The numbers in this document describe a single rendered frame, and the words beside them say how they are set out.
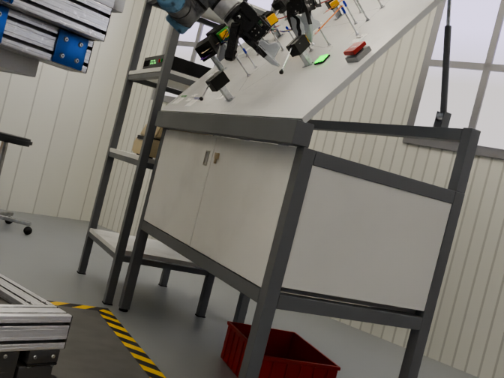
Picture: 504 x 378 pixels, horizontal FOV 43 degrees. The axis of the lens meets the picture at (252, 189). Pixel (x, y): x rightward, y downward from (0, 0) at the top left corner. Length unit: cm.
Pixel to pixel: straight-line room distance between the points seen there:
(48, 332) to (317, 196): 78
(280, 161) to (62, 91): 361
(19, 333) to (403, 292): 108
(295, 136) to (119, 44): 395
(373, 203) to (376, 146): 201
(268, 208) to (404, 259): 45
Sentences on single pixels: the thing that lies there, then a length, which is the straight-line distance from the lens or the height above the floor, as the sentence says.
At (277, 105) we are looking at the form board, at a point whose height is 91.
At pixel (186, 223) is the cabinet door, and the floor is 47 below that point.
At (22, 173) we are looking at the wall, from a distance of 520.
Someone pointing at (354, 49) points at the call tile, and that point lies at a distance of 186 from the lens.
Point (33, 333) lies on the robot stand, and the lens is 172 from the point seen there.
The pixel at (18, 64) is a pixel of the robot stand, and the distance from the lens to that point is 182.
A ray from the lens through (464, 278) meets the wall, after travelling 356.
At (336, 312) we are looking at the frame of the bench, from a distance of 188.
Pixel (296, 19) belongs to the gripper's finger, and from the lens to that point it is 211.
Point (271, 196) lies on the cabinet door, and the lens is 182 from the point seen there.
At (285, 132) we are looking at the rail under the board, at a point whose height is 83.
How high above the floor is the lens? 69
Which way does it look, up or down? 1 degrees down
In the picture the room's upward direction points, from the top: 14 degrees clockwise
